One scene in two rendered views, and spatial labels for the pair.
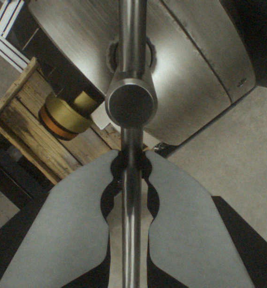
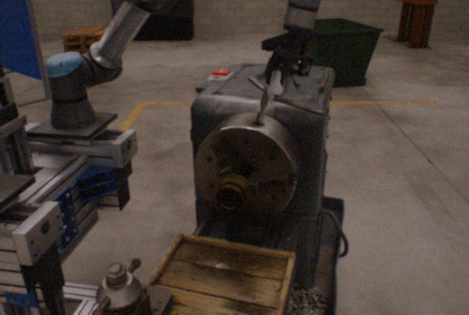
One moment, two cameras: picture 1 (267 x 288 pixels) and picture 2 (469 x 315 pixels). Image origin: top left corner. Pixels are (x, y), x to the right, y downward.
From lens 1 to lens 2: 1.14 m
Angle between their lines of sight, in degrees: 88
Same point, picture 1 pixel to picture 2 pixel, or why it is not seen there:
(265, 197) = not seen: outside the picture
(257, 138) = not seen: outside the picture
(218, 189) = not seen: outside the picture
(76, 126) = (243, 184)
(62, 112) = (234, 179)
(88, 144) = (243, 283)
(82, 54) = (244, 125)
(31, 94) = (171, 274)
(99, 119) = (252, 182)
